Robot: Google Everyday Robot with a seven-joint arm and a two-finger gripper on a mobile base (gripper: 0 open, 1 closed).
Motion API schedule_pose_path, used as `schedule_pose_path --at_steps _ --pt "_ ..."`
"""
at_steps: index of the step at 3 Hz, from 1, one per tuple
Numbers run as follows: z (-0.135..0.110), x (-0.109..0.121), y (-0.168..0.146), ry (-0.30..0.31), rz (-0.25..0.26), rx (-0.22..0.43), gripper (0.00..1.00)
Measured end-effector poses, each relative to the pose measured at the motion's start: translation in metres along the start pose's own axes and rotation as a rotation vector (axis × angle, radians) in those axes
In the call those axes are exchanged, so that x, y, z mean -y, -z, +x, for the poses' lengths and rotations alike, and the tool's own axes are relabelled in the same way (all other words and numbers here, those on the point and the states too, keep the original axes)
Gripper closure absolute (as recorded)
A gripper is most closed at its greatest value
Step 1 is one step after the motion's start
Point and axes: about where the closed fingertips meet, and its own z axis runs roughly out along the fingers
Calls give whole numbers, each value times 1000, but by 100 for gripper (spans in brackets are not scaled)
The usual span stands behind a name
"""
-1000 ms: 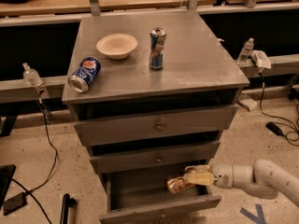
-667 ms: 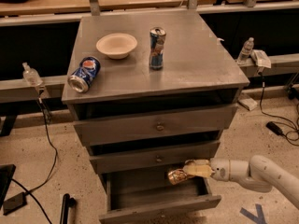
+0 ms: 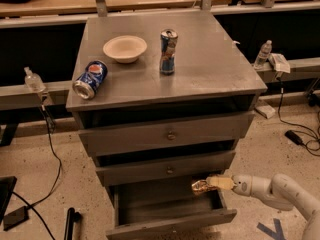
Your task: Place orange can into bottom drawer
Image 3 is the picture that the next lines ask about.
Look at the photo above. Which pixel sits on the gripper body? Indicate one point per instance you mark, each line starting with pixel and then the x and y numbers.
pixel 245 187

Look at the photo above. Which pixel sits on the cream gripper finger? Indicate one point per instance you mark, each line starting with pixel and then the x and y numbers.
pixel 220 182

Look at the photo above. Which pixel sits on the orange soda can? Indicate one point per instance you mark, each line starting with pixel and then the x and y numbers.
pixel 201 186

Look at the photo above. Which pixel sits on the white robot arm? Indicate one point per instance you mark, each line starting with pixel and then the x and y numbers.
pixel 280 192

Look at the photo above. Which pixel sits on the open bottom drawer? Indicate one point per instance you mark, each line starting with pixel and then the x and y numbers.
pixel 164 206

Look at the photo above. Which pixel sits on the grey drawer cabinet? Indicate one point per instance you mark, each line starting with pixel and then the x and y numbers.
pixel 211 77

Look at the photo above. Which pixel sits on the middle drawer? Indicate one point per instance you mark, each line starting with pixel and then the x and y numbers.
pixel 165 168

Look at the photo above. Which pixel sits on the top drawer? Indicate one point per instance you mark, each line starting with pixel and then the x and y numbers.
pixel 165 133

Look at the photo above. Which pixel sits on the crushed blue can standing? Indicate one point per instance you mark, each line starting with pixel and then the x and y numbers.
pixel 169 39

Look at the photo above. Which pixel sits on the blue Pepsi can lying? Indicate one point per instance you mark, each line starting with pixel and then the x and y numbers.
pixel 87 84

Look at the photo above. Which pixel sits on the black power brick right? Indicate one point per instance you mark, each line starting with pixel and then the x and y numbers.
pixel 293 137

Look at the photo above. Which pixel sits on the white paper bowl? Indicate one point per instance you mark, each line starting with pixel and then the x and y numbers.
pixel 125 49

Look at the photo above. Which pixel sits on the black power adapter left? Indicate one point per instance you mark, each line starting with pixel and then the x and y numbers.
pixel 15 218

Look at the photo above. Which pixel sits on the black monitor edge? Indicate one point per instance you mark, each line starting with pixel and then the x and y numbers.
pixel 7 185

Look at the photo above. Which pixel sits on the wooden desk background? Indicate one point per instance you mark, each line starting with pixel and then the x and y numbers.
pixel 61 7

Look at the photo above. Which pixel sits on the white block under rail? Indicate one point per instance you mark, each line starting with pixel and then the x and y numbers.
pixel 264 109

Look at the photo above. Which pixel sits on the water bottle on right rail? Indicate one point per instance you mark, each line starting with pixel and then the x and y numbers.
pixel 263 55

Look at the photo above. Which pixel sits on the white packet on rail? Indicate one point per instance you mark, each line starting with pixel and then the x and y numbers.
pixel 279 63

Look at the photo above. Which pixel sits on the black post on floor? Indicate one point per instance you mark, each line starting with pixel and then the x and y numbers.
pixel 72 218

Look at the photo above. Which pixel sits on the clear bottle on left rail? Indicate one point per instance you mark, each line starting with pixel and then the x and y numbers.
pixel 33 81

